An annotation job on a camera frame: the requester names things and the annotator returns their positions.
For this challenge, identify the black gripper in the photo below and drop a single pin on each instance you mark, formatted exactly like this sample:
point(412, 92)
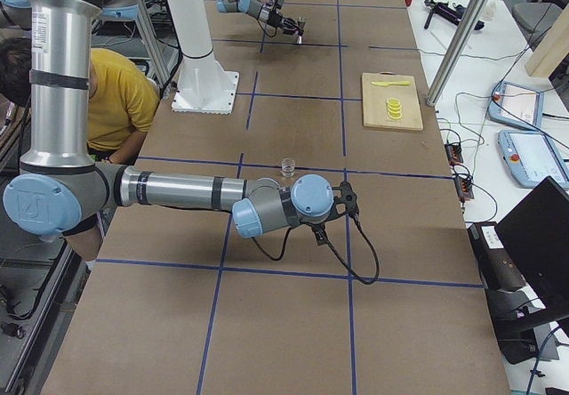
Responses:
point(276, 20)
point(318, 233)

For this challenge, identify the small glass beaker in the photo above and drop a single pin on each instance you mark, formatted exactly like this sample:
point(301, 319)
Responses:
point(288, 167)

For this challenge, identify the steel jigger measuring cup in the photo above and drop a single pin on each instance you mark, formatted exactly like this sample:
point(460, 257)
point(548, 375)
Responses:
point(301, 23)

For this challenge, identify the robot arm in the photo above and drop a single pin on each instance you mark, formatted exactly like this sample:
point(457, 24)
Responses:
point(60, 185)
point(268, 15)

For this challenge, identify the bamboo cutting board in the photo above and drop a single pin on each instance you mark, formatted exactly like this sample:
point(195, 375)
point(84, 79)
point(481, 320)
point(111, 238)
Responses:
point(375, 109)

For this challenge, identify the front lemon slice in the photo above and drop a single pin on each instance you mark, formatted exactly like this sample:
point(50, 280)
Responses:
point(395, 116)

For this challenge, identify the yellow plastic knife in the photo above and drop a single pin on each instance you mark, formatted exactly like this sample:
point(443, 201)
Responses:
point(390, 83)

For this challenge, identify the person in yellow shirt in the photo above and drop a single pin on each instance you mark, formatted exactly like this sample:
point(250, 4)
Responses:
point(122, 101)

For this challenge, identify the blue teach pendant right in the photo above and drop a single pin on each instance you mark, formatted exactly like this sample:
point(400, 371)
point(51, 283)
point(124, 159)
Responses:
point(531, 157)

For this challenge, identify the blue teach pendant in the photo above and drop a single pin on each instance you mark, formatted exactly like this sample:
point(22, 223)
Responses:
point(516, 106)
point(531, 157)

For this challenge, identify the blue teach pendant left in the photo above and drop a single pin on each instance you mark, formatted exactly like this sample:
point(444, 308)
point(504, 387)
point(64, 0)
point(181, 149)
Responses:
point(516, 106)

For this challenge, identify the black computer monitor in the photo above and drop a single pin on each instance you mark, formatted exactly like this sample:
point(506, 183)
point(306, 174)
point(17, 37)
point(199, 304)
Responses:
point(535, 235)

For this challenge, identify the wooden plank upright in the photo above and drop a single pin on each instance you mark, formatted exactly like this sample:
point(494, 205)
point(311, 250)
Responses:
point(552, 49)

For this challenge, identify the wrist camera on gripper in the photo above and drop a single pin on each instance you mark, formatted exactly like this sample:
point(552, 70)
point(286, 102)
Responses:
point(276, 5)
point(319, 233)

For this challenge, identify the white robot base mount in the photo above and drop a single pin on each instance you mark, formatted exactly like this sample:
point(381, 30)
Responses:
point(203, 85)

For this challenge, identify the aluminium frame post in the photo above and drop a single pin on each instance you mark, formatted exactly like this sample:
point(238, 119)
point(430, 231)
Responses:
point(453, 53)

